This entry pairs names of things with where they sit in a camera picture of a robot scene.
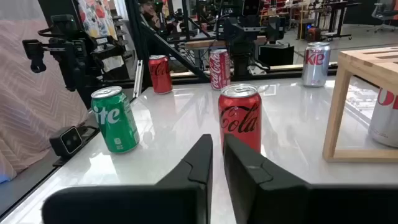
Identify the white floral patterned cloth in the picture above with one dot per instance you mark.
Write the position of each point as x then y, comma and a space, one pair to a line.
96, 25

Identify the wooden slatted shelf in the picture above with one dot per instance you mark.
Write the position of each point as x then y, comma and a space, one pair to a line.
337, 109

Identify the grey office chair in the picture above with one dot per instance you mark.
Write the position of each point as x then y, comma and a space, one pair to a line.
382, 15

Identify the black workbench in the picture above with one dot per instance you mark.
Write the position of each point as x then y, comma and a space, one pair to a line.
339, 12

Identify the person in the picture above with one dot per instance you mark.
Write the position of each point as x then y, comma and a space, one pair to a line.
149, 15

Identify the black computer box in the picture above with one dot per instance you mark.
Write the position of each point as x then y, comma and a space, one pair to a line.
275, 55

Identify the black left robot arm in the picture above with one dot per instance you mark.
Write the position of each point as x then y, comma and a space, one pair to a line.
241, 62

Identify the pink chevron fabric screen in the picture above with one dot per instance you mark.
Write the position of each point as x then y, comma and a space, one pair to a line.
31, 93

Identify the orange black equipment case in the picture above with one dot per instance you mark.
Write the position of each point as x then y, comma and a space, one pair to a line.
313, 34

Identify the wooden workbench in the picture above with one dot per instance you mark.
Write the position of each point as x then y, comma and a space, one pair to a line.
202, 44

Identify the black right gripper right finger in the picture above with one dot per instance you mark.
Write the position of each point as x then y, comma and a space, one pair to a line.
280, 202

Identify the silver Diet Coke can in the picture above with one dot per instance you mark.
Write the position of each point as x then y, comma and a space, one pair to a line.
316, 65
385, 124

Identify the red Star Wars Coca-Cola can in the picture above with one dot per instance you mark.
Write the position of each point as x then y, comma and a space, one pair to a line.
219, 70

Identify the silver frame bracket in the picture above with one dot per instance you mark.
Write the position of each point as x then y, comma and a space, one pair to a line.
137, 77

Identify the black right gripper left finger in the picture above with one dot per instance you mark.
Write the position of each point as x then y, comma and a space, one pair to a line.
186, 199

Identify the red Coke Zero can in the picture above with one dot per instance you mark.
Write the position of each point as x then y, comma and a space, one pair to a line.
160, 76
239, 109

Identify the green Sprite can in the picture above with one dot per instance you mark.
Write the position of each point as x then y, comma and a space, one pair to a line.
116, 124

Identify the small black table camera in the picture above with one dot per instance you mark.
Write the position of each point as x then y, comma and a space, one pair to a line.
66, 141

